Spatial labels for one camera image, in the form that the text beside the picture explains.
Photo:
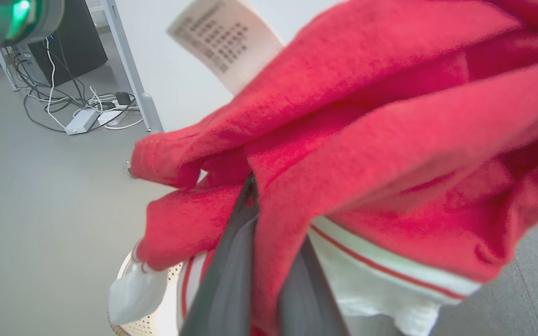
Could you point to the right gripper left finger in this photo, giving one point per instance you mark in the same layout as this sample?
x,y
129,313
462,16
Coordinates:
x,y
227,289

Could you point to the red garment with white trim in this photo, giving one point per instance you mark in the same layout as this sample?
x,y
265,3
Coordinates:
x,y
390,140

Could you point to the flat white power adapter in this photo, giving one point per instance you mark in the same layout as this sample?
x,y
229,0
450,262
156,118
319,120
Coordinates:
x,y
110,116

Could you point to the cream perforated laundry basket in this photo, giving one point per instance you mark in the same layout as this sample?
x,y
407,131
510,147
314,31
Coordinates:
x,y
157,323

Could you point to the white metal table leg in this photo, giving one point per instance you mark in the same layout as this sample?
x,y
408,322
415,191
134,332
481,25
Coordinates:
x,y
6,70

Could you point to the white partition panel grey frame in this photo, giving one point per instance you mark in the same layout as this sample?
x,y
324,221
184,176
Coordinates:
x,y
180,70

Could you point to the black power adapter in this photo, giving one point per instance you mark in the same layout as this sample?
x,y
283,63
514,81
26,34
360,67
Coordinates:
x,y
123,99

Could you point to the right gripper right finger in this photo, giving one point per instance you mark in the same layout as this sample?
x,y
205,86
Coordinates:
x,y
308,308

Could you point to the black computer tower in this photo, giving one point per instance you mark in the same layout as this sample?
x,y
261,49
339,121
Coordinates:
x,y
77,42

